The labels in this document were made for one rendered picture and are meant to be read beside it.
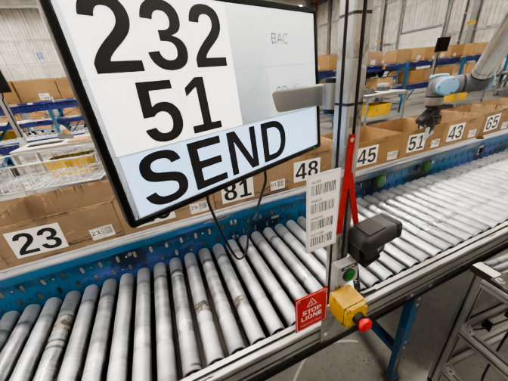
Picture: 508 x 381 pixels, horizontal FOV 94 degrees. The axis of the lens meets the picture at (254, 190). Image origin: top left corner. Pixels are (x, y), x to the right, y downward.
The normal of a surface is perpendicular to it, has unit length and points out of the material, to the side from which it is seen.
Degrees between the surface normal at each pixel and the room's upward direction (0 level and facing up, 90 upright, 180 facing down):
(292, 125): 86
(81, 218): 90
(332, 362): 0
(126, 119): 86
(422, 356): 0
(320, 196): 90
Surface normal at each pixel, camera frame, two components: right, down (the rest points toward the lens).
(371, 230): -0.22, -0.85
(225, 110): 0.66, 0.20
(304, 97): 0.47, 0.34
